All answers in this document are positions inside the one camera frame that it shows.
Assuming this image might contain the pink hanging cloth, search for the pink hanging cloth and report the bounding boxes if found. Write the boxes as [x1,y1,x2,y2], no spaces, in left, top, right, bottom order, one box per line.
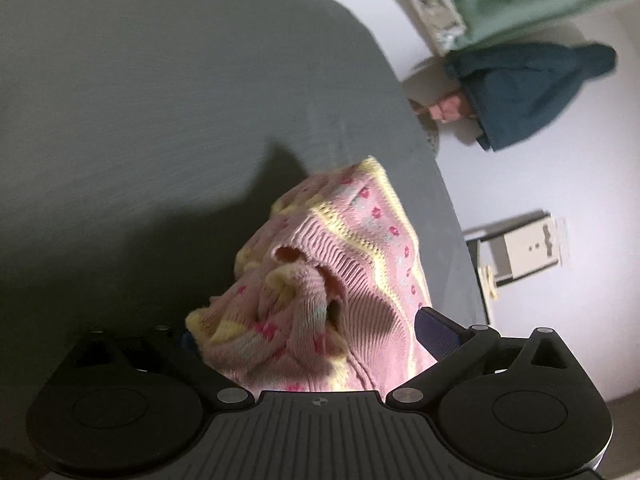
[424,87,476,124]

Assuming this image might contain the pale yellow cloth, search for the pale yellow cloth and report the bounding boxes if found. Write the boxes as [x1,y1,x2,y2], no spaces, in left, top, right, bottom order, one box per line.
[477,264,501,302]

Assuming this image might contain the white chair with black legs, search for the white chair with black legs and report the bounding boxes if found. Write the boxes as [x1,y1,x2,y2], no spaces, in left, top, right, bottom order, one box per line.
[462,209,569,304]

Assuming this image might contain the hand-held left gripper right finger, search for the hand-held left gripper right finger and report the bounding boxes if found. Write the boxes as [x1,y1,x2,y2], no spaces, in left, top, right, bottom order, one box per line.
[385,306,576,411]

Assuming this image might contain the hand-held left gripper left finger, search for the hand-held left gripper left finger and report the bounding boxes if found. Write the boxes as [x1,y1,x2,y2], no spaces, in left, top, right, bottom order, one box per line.
[75,325,257,408]

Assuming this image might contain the pink striped knit sweater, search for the pink striped knit sweater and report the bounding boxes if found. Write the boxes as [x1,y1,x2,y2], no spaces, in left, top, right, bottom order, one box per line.
[185,156,441,394]

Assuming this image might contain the dark teal hanging garment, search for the dark teal hanging garment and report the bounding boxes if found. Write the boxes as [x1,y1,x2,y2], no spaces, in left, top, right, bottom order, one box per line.
[444,42,617,154]

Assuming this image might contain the grey knitted round cushion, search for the grey knitted round cushion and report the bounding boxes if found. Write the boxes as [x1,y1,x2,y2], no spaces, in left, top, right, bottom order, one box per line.
[407,97,441,159]

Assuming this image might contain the clear plastic container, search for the clear plastic container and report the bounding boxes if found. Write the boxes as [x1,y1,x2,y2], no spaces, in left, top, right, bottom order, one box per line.
[409,0,469,47]

